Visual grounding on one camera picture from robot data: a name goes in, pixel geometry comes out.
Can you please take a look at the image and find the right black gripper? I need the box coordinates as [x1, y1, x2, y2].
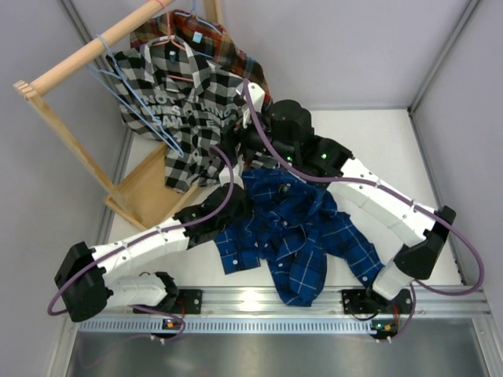
[210, 104, 298, 172]

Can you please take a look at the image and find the light blue wire hanger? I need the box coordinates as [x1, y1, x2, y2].
[87, 34, 185, 157]

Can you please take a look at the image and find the blue plaid shirt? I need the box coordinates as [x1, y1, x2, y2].
[215, 168, 384, 307]

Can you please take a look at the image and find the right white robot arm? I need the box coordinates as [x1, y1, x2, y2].
[215, 100, 456, 314]

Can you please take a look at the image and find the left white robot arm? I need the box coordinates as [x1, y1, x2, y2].
[54, 183, 249, 323]

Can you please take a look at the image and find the black white checkered shirt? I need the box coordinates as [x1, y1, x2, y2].
[112, 37, 244, 193]

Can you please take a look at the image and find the red brown plaid shirt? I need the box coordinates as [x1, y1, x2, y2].
[129, 9, 273, 111]

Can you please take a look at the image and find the blue hanger under plaid shirt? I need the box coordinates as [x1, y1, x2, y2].
[173, 1, 223, 59]

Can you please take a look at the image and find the wooden clothes rack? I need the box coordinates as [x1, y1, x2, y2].
[13, 0, 223, 232]

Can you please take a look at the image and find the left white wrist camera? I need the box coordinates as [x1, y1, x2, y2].
[218, 164, 244, 189]

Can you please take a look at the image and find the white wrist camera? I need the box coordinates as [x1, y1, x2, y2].
[218, 164, 244, 189]
[237, 82, 266, 129]

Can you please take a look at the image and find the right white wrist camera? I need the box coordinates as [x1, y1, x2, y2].
[237, 82, 266, 129]

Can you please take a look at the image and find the pink wire hanger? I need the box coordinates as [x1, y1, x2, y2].
[152, 12, 185, 62]

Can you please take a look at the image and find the perforated cable duct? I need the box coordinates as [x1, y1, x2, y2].
[79, 316, 391, 335]

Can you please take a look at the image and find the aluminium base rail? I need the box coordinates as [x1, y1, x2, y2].
[64, 285, 490, 315]

